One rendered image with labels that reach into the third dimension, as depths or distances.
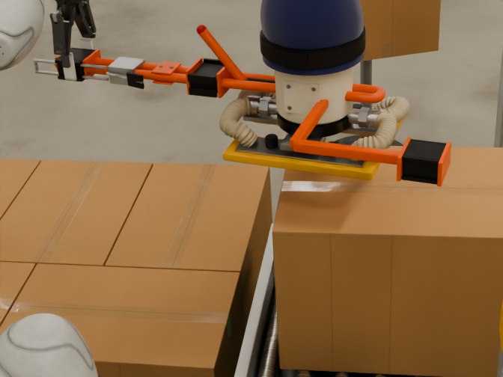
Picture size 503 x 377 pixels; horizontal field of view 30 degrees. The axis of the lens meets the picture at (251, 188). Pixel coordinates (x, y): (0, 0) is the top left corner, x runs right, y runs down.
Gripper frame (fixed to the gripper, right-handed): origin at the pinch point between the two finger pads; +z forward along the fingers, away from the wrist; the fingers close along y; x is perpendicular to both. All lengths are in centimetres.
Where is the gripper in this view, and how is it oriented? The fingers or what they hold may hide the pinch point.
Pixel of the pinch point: (78, 62)
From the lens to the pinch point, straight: 232.2
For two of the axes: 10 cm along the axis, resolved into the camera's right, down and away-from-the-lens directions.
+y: 3.7, -5.0, 7.8
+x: -9.3, -1.5, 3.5
